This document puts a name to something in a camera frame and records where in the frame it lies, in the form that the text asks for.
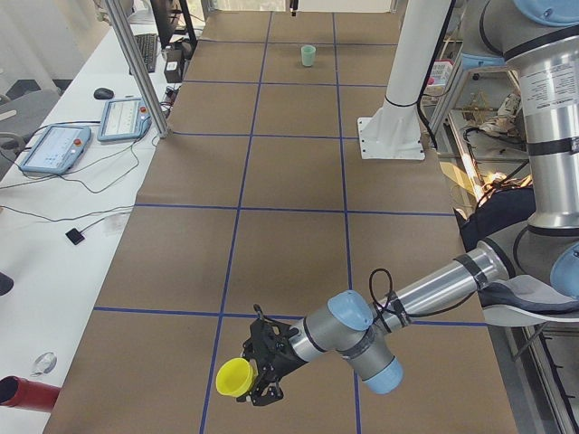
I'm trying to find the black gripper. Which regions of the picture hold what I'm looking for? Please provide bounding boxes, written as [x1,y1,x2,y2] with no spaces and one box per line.
[235,316,304,405]

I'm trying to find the yellow plastic cup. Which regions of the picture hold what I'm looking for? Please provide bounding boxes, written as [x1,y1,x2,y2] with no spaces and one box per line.
[215,357,257,398]

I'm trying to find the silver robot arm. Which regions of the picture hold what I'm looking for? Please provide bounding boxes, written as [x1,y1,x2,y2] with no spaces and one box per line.
[216,1,578,406]

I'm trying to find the light green plastic cup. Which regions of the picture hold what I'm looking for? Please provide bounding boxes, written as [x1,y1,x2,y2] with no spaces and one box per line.
[300,44,317,68]

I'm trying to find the black box on desk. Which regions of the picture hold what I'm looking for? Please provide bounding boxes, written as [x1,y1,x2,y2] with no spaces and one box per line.
[162,42,192,83]

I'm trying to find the black keyboard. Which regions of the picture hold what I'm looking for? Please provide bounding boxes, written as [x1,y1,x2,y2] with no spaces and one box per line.
[135,33,157,73]

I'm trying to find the far blue teach pendant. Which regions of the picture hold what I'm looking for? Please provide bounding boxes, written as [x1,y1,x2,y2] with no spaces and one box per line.
[97,98,151,142]

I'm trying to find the blue teach pendant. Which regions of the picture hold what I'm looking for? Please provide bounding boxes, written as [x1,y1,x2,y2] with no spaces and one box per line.
[20,125,92,175]
[97,98,151,142]

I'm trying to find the clear tape roll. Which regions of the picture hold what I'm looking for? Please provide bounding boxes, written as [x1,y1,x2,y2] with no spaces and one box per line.
[31,352,58,377]

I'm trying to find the black computer mouse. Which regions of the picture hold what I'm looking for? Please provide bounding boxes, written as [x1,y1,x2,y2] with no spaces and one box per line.
[93,88,114,100]

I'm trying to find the small black square pad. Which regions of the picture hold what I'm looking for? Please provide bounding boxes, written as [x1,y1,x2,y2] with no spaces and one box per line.
[65,228,85,245]

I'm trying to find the red cylinder bottle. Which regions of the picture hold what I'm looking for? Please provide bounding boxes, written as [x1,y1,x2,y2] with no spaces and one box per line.
[1,376,61,412]

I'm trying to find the near blue teach pendant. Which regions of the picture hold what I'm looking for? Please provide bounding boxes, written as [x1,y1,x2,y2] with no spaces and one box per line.
[20,125,92,175]

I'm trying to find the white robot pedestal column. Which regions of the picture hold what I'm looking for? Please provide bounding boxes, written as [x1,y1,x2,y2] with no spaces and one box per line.
[357,0,453,161]

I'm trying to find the aluminium frame post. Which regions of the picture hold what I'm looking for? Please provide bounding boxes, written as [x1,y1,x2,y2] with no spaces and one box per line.
[104,0,169,139]

